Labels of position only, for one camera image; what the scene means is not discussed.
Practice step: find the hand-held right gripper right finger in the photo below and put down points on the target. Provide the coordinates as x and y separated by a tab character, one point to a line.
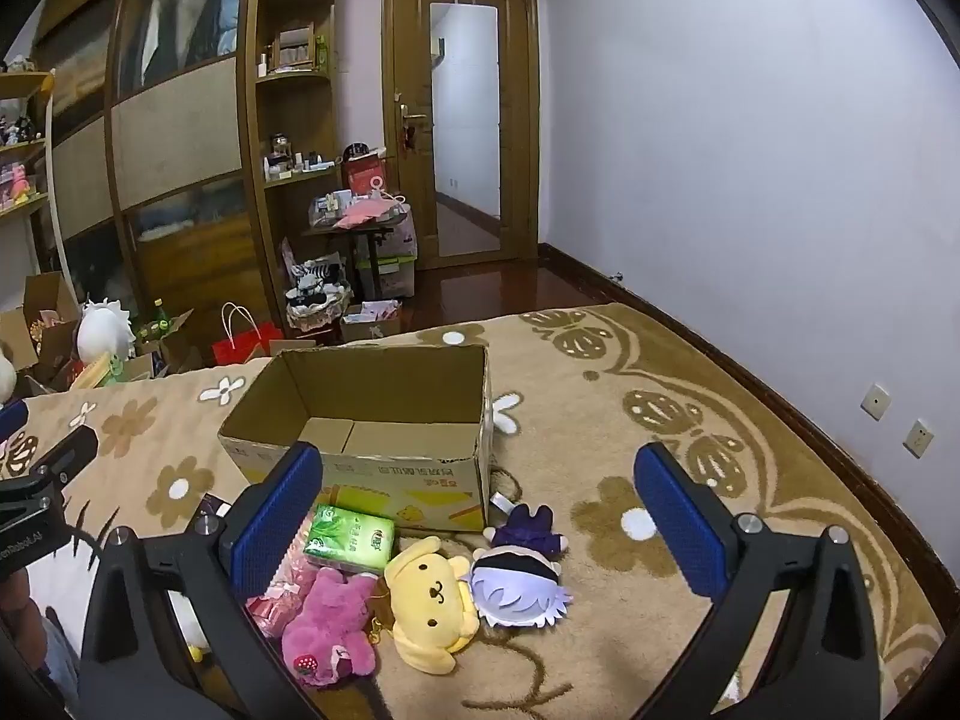
679	525

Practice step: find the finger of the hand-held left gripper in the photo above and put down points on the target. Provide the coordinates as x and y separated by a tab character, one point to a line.
10	417
69	452

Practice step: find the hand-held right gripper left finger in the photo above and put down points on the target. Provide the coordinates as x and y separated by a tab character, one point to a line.
277	517

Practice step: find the green tissue pack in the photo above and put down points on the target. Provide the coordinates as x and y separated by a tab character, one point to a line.
352	536

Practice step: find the yellow dog plush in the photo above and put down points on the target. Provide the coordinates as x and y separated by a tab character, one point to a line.
427	592

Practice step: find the purple-haired doll plush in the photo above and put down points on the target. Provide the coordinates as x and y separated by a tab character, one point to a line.
517	585

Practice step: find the brown cardboard box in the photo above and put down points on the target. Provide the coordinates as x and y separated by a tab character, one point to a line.
390	382

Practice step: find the person's left hand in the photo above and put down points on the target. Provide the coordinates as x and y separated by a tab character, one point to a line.
19	611

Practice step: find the white fluffy plush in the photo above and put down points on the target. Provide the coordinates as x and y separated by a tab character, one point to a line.
6	375

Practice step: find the pink plastic packet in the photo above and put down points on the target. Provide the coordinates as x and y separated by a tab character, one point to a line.
274	611

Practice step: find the large open cardboard box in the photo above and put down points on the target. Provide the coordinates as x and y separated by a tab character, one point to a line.
45	300

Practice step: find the pink bear plush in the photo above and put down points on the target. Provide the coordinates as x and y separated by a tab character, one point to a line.
330	630

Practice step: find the white spiky-haired plush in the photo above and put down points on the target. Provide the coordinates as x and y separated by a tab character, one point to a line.
105	330

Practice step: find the person's blue jeans leg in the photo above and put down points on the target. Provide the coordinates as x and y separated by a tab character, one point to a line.
60	649

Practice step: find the cardboard box with green bottles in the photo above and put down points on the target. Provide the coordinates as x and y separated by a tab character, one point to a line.
172	349

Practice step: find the red paper bag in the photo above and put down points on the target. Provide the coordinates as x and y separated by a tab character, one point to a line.
240	351

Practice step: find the lace-trimmed basket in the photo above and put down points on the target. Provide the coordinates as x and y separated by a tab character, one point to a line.
319	311

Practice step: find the small open cardboard box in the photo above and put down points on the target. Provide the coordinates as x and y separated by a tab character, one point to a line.
371	321

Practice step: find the pink toy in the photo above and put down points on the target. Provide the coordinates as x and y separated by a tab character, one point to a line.
19	184

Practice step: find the black and white striped item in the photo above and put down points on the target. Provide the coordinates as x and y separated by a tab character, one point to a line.
315	275

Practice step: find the small dark table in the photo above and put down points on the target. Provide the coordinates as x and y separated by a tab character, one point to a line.
369	255

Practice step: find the clear plastic storage box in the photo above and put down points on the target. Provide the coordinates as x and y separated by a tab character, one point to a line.
396	255

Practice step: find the pink cloth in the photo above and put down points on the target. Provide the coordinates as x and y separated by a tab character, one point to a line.
360	215

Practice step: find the wooden wardrobe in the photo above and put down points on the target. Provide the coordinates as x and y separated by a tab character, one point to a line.
172	127

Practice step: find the wooden corner shelf unit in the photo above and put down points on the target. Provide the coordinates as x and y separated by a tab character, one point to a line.
251	165

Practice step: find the red box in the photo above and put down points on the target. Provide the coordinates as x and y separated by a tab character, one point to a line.
364	166

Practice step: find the glass jar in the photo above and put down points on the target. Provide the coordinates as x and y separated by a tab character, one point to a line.
280	144

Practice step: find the black hat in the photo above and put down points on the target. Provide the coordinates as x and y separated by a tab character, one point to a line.
356	150

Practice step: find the small wooden crate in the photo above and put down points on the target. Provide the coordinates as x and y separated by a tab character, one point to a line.
294	47

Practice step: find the wooden door with glass panel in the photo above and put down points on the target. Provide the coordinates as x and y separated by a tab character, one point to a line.
405	52

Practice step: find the white wall socket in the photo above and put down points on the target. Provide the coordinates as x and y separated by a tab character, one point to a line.
918	438
875	400

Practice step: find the yellow wall shelf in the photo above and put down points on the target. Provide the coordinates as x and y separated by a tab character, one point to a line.
22	82

